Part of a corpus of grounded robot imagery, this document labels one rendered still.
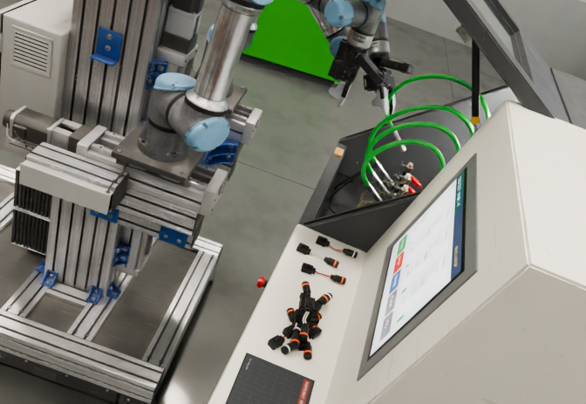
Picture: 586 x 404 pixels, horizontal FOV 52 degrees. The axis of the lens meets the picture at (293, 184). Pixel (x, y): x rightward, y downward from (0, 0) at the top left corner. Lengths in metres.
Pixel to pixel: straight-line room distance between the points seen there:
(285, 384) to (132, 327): 1.15
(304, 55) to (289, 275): 3.84
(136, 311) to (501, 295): 1.73
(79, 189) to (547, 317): 1.25
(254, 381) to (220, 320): 1.48
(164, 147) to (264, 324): 0.60
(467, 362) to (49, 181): 1.22
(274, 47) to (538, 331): 4.49
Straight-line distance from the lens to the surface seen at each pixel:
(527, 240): 0.96
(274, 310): 1.46
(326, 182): 2.05
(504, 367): 1.02
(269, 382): 1.31
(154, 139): 1.72
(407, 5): 8.39
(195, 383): 2.52
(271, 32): 5.21
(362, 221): 1.71
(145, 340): 2.34
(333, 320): 1.50
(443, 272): 1.13
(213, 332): 2.70
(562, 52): 8.79
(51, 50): 1.92
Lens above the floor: 1.97
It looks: 31 degrees down
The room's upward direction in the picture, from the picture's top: 20 degrees clockwise
